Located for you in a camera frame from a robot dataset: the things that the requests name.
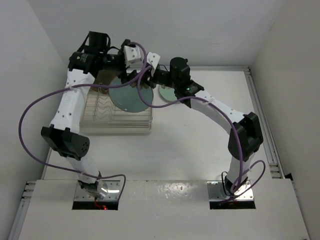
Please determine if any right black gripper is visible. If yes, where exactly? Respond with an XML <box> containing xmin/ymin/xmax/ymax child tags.
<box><xmin>136</xmin><ymin>64</ymin><xmax>180</xmax><ymax>89</ymax></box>

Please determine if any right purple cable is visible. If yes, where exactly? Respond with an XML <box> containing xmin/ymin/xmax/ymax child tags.
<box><xmin>136</xmin><ymin>65</ymin><xmax>266</xmax><ymax>203</ymax></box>

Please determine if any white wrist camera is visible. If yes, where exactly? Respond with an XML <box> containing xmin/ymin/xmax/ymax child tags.
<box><xmin>146</xmin><ymin>52</ymin><xmax>161</xmax><ymax>70</ymax></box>
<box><xmin>123</xmin><ymin>45</ymin><xmax>142</xmax><ymax>67</ymax></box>

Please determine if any purple cable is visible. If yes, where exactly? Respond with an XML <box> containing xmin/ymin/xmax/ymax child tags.
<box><xmin>18</xmin><ymin>41</ymin><xmax>148</xmax><ymax>196</ymax></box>
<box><xmin>136</xmin><ymin>65</ymin><xmax>266</xmax><ymax>203</ymax></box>

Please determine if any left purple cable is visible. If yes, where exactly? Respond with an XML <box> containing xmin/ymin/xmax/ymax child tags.
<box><xmin>18</xmin><ymin>41</ymin><xmax>148</xmax><ymax>196</ymax></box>

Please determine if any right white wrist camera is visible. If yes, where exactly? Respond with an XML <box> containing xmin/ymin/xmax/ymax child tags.
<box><xmin>146</xmin><ymin>52</ymin><xmax>161</xmax><ymax>70</ymax></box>

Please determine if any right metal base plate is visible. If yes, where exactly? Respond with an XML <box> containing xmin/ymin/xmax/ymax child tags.
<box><xmin>207</xmin><ymin>180</ymin><xmax>254</xmax><ymax>202</ymax></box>

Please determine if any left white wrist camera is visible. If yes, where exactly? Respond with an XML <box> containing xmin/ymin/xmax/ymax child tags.
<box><xmin>123</xmin><ymin>45</ymin><xmax>142</xmax><ymax>67</ymax></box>

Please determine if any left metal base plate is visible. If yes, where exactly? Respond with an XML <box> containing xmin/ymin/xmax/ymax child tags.
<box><xmin>74</xmin><ymin>180</ymin><xmax>120</xmax><ymax>202</ymax></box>

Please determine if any green flower plate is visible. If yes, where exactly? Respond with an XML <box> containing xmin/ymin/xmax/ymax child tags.
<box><xmin>109</xmin><ymin>77</ymin><xmax>154</xmax><ymax>113</ymax></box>
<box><xmin>158</xmin><ymin>86</ymin><xmax>177</xmax><ymax>102</ymax></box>

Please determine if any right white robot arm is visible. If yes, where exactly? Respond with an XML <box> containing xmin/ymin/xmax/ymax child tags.
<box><xmin>137</xmin><ymin>57</ymin><xmax>264</xmax><ymax>196</ymax></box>

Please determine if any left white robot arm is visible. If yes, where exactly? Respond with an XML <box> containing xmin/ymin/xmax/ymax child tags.
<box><xmin>41</xmin><ymin>31</ymin><xmax>142</xmax><ymax>200</ymax></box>

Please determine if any aluminium frame rail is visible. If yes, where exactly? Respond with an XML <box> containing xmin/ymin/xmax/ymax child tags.
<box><xmin>244</xmin><ymin>67</ymin><xmax>285</xmax><ymax>179</ymax></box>

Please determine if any wire dish rack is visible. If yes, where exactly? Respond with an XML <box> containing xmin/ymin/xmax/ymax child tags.
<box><xmin>79</xmin><ymin>83</ymin><xmax>153</xmax><ymax>135</ymax></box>

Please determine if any brown ceramic plate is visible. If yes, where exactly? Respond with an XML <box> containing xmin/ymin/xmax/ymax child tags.
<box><xmin>94</xmin><ymin>69</ymin><xmax>125</xmax><ymax>85</ymax></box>

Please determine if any metal base plate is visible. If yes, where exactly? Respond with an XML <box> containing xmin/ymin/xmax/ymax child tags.
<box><xmin>207</xmin><ymin>180</ymin><xmax>254</xmax><ymax>202</ymax></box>
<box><xmin>74</xmin><ymin>180</ymin><xmax>120</xmax><ymax>202</ymax></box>

